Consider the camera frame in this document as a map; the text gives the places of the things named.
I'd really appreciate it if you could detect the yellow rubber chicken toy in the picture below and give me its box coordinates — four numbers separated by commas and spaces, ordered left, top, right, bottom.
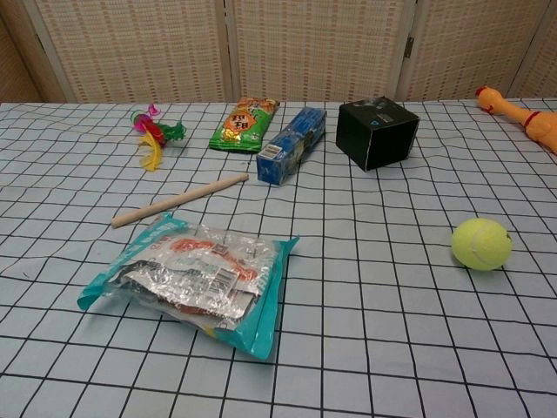
474, 85, 557, 156

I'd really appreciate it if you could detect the green orange snack packet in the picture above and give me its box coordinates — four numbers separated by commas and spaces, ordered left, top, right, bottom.
208, 97, 280, 156

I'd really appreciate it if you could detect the colourful feather shuttlecock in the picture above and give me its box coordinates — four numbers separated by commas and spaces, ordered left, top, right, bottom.
130, 103, 187, 172

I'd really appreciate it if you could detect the teal silver snack multipack bag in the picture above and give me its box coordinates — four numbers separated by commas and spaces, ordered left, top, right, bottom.
77, 212, 301, 361

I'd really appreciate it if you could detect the blue rectangular carton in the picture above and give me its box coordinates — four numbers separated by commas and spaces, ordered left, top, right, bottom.
255, 106, 328, 187

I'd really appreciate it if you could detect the wooden stick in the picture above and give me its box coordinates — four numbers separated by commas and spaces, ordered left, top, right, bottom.
111, 172, 250, 229

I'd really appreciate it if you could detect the black cardboard box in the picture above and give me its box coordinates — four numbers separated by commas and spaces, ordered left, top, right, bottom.
335, 95, 420, 172

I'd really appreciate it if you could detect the yellow tennis ball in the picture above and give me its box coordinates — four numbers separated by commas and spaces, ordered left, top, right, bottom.
451, 218, 513, 269

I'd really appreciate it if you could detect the blue checked tablecloth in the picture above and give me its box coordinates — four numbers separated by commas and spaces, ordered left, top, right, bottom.
0, 98, 557, 418

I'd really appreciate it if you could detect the woven folding screen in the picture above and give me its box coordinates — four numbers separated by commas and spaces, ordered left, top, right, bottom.
0, 0, 557, 105

